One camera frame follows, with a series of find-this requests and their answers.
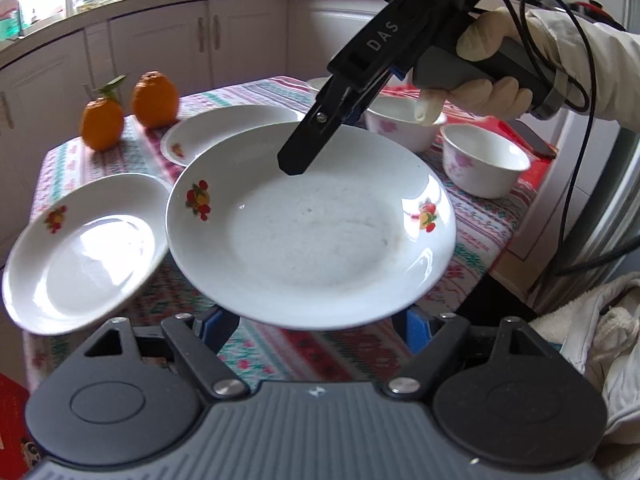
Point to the large white fruit-print plate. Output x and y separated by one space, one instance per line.
310 240

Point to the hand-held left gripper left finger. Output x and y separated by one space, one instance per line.
210 325

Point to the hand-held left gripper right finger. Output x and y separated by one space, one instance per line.
420 332

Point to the silver metal appliance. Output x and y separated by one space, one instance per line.
610 200

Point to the dark smartphone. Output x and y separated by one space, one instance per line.
535 142

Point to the white kitchen cabinets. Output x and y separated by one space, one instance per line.
150 50

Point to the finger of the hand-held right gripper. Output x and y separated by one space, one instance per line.
369 99
312 140

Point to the beige kitchen countertop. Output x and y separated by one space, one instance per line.
150 2

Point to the white pink-flower bowl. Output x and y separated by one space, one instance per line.
480 170
400 130

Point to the red printed carton box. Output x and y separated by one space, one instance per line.
537 170

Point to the person's right forearm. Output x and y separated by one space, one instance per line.
605 70

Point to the orange with green leaf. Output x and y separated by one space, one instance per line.
102 125

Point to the red green patterned tablecloth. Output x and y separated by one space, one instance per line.
475 220

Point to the orange without leaf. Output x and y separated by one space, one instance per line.
155 100

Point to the red printed sheet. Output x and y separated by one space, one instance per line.
12 410

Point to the person's right hand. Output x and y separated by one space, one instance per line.
490 97

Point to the clear glass jar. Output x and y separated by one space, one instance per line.
100 1

